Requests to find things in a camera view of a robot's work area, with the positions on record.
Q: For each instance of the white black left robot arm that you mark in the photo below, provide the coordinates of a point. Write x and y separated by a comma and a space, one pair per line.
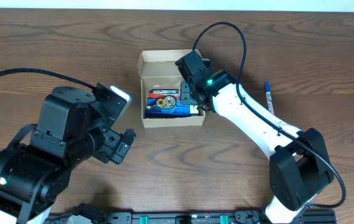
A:
74, 125

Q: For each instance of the cardboard box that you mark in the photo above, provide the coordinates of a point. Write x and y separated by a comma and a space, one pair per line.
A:
157, 70

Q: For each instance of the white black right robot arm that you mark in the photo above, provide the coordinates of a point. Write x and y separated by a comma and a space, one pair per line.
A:
299, 165

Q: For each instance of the gold correction tape dispenser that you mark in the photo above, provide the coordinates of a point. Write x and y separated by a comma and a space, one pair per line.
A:
166, 102

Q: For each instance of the yellow highlighter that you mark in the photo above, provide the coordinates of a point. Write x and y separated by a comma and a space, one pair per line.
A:
194, 110

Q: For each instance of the black mounting rail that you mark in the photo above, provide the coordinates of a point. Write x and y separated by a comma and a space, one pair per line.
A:
86, 214

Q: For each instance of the blue whiteboard marker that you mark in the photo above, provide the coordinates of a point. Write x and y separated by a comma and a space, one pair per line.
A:
267, 89

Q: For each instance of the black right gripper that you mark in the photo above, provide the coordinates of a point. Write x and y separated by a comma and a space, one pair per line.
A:
184, 95

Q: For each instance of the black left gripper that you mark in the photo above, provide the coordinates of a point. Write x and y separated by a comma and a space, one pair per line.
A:
113, 145

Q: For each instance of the blue whiteboard eraser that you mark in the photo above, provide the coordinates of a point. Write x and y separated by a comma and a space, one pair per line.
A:
179, 110

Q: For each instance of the red black stapler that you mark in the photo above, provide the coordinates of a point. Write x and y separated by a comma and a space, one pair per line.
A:
164, 93

